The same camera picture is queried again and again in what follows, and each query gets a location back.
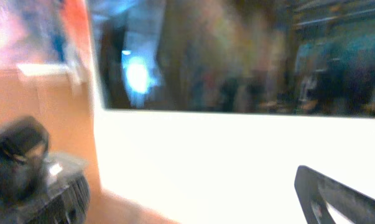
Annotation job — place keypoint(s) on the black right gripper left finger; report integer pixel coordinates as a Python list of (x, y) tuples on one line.
[(63, 202)]

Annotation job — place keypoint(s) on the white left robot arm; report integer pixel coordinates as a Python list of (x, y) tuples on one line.
[(29, 170)]

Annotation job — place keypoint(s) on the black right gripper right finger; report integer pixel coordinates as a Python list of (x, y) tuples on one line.
[(316, 191)]

